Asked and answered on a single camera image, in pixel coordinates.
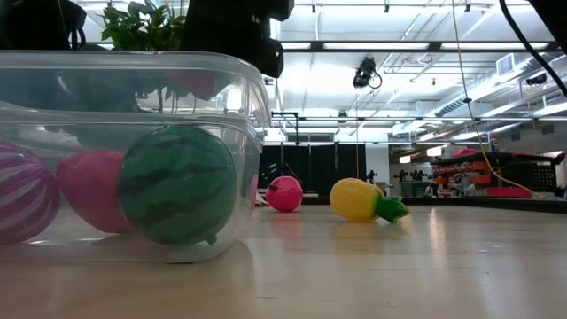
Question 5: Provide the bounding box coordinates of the black overhead camera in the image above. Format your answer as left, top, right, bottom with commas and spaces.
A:
352, 56, 384, 90

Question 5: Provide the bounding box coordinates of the red oblong toy fruit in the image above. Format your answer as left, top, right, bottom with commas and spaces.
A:
56, 149, 136, 235

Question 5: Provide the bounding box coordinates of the black curtain wall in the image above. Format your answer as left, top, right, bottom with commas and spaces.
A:
260, 144, 367, 196

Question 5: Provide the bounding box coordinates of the yellow hanging cord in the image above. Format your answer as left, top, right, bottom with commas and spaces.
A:
450, 0, 548, 200

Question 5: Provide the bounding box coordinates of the yellow toy pineapple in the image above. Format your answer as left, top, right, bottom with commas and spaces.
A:
329, 177, 412, 224

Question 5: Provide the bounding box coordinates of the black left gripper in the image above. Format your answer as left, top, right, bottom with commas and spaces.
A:
0, 0, 138, 112

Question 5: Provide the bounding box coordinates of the long black wrist cable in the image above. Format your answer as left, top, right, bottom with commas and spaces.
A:
499, 0, 567, 98

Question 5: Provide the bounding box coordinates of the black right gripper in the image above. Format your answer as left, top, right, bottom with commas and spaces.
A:
179, 0, 296, 79

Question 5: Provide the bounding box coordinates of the shelf with red bins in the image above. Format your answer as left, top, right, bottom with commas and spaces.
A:
430, 148, 567, 199

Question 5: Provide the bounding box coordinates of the red toy tomato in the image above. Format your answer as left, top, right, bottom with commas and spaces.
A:
265, 175, 304, 214

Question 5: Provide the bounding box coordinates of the black overhead rig beam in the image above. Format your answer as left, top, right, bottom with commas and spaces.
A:
88, 40, 553, 52

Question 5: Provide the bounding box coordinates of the green potted plant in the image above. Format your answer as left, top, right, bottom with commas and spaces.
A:
100, 0, 187, 112

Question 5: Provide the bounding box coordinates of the green striped toy watermelon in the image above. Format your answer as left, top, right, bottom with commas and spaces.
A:
116, 125, 239, 247

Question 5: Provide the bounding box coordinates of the clear plastic tupperware container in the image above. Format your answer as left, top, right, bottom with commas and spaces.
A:
0, 50, 272, 265

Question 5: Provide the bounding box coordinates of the purple striped toy onion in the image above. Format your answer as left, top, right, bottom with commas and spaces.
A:
0, 140, 62, 245

